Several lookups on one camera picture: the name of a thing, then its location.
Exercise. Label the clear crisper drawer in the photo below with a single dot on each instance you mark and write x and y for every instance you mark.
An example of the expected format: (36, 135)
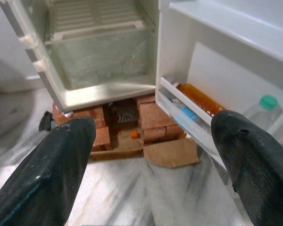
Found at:
(103, 58)

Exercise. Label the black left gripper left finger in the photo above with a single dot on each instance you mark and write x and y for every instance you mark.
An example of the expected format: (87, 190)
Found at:
(44, 179)

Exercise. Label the brown cardboard piece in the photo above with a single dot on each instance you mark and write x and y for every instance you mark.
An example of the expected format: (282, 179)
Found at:
(169, 153)

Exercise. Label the silver fridge with green sticker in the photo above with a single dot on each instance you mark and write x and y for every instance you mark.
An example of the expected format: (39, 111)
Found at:
(174, 47)

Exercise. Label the green cap clear bottle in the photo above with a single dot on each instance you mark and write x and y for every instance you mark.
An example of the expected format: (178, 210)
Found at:
(268, 102)

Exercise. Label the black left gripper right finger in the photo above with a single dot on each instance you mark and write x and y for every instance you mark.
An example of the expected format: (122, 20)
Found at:
(257, 176)

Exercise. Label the small black floor object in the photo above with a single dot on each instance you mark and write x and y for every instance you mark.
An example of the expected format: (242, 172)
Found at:
(46, 121)

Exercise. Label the red brick fridge base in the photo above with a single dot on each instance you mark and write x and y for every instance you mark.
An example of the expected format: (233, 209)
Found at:
(155, 115)

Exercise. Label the dark amber drink bottle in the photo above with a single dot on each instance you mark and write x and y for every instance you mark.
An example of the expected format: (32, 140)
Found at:
(200, 99)

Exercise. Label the small orange block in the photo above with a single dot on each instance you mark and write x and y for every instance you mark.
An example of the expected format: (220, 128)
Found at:
(134, 134)

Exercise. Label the blue label water bottle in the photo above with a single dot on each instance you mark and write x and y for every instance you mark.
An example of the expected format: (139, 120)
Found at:
(188, 113)

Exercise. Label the white fridge shelf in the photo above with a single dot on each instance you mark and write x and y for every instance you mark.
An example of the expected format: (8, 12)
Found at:
(92, 14)

